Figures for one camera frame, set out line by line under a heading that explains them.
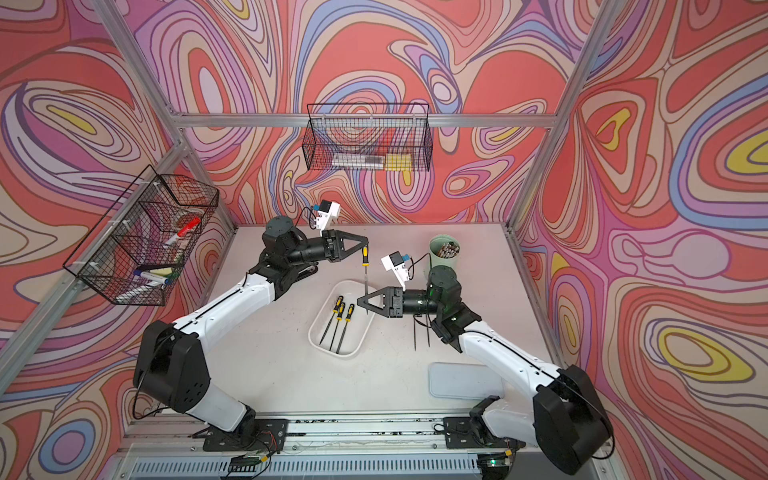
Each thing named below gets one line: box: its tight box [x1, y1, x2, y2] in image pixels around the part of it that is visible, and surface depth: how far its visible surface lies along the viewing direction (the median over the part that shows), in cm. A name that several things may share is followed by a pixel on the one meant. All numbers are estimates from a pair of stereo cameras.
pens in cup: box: [438, 241, 460, 258], surface depth 91 cm
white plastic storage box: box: [308, 280, 376, 358], surface depth 93 cm
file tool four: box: [336, 303, 355, 354], surface depth 94 cm
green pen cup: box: [428, 234, 461, 273], surface depth 93 cm
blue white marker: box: [133, 270, 169, 285], surface depth 72 cm
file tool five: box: [329, 302, 346, 351], surface depth 97 cm
